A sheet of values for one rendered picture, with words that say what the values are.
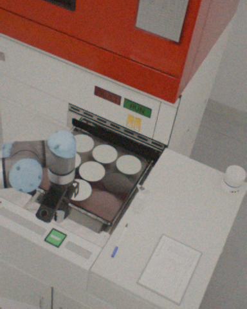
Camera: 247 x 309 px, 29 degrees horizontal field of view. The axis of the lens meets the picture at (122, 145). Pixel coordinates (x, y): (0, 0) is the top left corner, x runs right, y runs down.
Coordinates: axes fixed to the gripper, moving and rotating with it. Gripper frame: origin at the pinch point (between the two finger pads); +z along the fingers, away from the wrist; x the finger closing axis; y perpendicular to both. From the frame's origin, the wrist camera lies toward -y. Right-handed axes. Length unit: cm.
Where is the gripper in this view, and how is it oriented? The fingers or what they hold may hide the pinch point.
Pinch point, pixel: (56, 221)
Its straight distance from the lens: 153.5
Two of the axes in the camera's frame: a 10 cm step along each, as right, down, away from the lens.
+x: -9.0, -3.8, 2.2
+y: 4.3, -6.2, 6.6
